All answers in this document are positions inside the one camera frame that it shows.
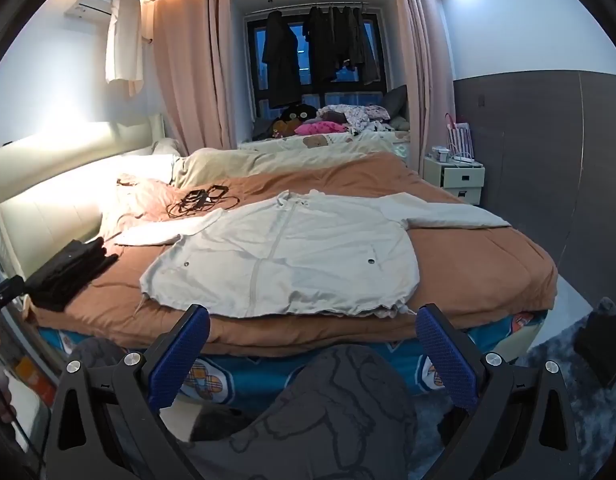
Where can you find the cream duvet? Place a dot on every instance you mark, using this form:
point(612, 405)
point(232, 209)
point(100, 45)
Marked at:
point(228, 165)

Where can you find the pink curtain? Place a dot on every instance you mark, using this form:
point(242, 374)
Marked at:
point(423, 60)
point(188, 70)

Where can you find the floral clothes pile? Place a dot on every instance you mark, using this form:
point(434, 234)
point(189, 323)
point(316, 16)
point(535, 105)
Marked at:
point(358, 115)

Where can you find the orange box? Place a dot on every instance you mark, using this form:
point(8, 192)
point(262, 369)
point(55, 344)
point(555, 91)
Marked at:
point(35, 380)

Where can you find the light grey zip jacket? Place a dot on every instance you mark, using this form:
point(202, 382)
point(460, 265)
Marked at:
point(298, 260)

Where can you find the folded black clothes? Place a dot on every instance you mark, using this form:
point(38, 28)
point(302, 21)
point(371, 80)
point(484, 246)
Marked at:
point(68, 275)

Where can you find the black bag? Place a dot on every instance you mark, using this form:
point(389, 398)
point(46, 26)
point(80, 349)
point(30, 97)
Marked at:
point(600, 345)

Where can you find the pink pillow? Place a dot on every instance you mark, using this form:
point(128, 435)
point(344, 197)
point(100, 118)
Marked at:
point(138, 200)

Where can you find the blue printed bed sheet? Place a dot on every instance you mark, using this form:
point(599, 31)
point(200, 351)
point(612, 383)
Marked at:
point(258, 375)

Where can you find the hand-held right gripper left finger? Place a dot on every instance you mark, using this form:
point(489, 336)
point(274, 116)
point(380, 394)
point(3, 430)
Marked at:
point(180, 360)

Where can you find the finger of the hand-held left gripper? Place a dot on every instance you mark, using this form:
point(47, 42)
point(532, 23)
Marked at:
point(8, 292)

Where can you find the grey fluffy rug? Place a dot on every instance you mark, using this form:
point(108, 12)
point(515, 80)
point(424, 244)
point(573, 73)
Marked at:
point(588, 425)

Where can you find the person's grey printed pants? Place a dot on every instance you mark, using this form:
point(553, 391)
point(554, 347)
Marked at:
point(328, 410)

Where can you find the grey pillow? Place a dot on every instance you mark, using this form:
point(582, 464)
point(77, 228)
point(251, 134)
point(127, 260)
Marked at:
point(395, 102)

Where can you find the cream nightstand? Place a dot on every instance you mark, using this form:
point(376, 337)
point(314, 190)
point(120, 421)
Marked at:
point(460, 180)

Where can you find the dark plush toy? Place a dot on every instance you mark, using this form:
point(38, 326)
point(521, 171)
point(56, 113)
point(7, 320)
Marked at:
point(295, 115)

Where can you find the white hanging garment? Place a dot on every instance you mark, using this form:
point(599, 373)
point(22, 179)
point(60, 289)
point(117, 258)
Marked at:
point(123, 40)

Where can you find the orange-brown blanket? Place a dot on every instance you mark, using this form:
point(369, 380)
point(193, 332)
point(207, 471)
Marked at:
point(463, 270)

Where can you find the white pillow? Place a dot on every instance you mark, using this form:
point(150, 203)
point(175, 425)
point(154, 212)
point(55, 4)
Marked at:
point(148, 165)

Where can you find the white power strip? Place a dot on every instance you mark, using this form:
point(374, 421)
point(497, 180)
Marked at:
point(463, 160)

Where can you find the small white device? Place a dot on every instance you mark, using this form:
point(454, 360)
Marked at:
point(439, 154)

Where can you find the person's left hand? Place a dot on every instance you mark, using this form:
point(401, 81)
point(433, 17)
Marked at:
point(3, 400)

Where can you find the dark hanging clothes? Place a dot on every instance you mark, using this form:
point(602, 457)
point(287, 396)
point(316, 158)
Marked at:
point(338, 40)
point(298, 65)

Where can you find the cream padded headboard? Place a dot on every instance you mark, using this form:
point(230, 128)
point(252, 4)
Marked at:
point(38, 205)

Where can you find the dark hanging coat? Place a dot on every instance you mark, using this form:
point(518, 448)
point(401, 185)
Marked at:
point(280, 60)

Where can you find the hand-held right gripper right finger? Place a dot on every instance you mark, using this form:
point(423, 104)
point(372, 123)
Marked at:
point(445, 360)

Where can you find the striped gift bag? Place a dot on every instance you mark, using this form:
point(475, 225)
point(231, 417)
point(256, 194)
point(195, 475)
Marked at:
point(460, 140)

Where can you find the pink plush toy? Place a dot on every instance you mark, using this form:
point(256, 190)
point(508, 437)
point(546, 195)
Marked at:
point(318, 129)

